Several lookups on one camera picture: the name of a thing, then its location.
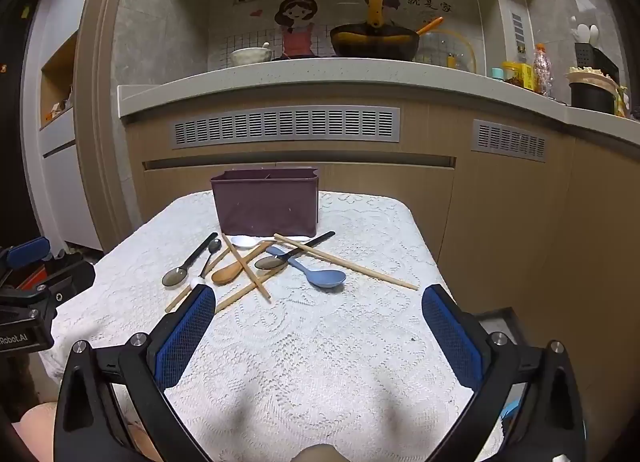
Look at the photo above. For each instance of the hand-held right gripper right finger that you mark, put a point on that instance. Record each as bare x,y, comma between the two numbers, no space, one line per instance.
452,337

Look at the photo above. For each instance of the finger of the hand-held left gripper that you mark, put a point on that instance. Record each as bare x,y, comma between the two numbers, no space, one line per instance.
70,274
30,248

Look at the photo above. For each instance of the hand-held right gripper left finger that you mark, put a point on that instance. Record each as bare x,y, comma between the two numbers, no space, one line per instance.
185,337

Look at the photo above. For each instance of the wooden chopstick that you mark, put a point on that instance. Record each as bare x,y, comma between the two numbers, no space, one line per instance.
235,298
350,264
175,303
262,288

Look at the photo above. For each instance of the wooden spoon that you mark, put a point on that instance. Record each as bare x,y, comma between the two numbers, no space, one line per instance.
225,274

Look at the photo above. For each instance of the small metal spoon white knob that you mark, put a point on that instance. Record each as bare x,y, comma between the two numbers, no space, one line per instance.
214,246

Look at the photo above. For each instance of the blue plastic spoon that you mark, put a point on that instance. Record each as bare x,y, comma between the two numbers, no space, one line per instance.
327,278

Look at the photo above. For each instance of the purple plastic utensil holder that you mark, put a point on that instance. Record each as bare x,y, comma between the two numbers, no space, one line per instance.
265,207

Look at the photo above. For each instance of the white shelf cabinet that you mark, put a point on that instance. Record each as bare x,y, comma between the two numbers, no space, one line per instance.
60,151

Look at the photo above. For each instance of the person's leg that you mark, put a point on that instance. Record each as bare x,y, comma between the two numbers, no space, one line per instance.
32,429

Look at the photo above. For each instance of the white lace tablecloth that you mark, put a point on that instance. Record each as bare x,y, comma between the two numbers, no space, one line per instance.
310,342

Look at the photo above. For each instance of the short grey vent grille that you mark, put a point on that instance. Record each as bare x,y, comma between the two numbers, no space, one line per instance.
510,140

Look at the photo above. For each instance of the long grey vent grille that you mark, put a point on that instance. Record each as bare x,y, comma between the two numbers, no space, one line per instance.
285,126

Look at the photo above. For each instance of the teal cup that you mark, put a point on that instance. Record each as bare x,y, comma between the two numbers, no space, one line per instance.
496,73

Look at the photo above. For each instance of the yellow seasoning jar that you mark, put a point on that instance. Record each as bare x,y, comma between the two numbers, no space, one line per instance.
520,75

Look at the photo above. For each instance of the glass pot lid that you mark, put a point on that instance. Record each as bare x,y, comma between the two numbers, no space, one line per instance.
450,61

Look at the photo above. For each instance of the black pot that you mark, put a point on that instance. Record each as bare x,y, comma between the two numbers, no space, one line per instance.
590,97

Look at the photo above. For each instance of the white bowl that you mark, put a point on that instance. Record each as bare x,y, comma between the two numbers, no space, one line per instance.
247,56

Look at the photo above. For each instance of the grey kitchen countertop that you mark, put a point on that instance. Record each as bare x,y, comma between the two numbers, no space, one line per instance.
300,79

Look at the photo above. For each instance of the orange-capped plastic bottle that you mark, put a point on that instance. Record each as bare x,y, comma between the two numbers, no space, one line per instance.
542,69

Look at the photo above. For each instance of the black countertop utensil rack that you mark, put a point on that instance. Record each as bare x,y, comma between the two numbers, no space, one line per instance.
597,59

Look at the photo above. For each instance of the cartoon figure wall sticker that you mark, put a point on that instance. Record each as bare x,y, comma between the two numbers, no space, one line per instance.
297,26

